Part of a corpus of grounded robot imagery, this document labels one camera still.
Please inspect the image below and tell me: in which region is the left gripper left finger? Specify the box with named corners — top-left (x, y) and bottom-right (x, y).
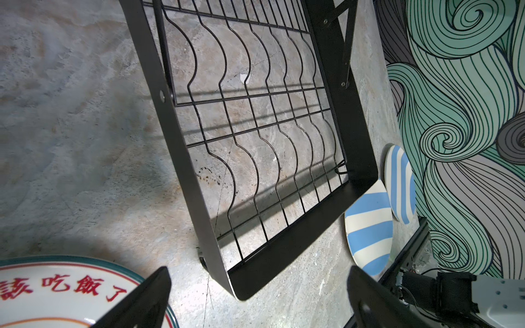
top-left (92, 266), bottom-right (172, 327)

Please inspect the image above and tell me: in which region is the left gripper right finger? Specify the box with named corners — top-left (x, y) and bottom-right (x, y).
top-left (347, 266), bottom-right (439, 327)

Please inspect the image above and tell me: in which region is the blue striped plate large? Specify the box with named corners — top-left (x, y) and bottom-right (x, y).
top-left (344, 180), bottom-right (393, 276)

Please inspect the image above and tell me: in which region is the black wire dish rack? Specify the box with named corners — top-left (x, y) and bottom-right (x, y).
top-left (120, 1), bottom-right (378, 301)

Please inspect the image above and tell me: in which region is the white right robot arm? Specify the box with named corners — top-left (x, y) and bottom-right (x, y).
top-left (396, 271), bottom-right (524, 327)

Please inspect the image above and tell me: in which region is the orange sunburst plate left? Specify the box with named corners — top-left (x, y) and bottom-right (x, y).
top-left (1, 256), bottom-right (179, 327)

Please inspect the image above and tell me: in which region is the blue striped plate right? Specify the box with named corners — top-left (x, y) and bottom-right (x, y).
top-left (384, 145), bottom-right (416, 225)

